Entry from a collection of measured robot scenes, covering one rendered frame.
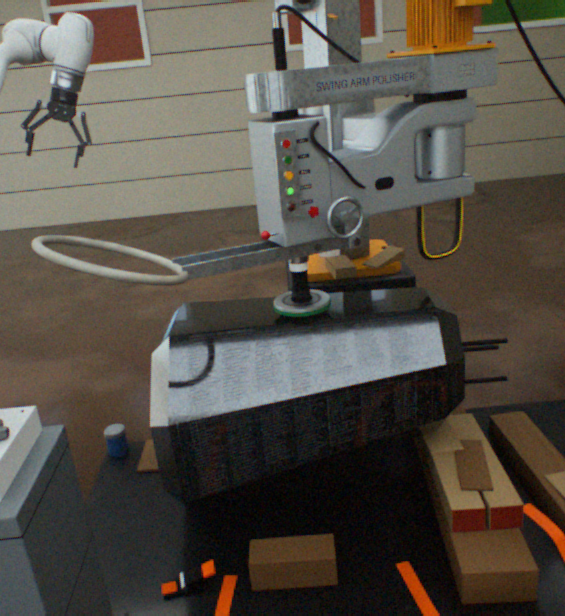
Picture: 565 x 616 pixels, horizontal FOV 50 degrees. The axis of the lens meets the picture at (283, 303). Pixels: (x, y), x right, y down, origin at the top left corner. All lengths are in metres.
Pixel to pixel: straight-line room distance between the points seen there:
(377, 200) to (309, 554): 1.27
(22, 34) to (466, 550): 2.11
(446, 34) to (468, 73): 0.16
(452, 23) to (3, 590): 2.20
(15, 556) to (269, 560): 0.92
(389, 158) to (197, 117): 6.17
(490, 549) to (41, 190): 7.59
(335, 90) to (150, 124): 6.38
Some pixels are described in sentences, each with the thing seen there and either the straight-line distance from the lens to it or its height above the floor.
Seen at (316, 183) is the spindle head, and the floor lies 1.33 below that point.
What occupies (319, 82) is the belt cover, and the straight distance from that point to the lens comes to 2.11.
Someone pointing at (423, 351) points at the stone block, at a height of 0.70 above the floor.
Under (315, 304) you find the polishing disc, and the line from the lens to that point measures 2.26.
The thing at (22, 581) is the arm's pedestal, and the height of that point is 0.61.
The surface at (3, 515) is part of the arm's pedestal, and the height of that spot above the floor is 0.80.
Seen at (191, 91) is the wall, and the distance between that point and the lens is 8.31.
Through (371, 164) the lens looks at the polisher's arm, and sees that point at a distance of 2.25.
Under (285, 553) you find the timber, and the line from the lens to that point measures 2.30.
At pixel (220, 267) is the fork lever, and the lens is 2.08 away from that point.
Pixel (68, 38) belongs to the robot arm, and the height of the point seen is 1.83.
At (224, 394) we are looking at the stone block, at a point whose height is 0.65.
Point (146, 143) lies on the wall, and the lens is 8.43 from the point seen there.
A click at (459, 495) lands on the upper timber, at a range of 2.34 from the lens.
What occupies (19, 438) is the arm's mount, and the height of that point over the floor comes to 0.86.
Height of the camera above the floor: 1.70
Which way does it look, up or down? 21 degrees down
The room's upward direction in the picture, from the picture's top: 6 degrees counter-clockwise
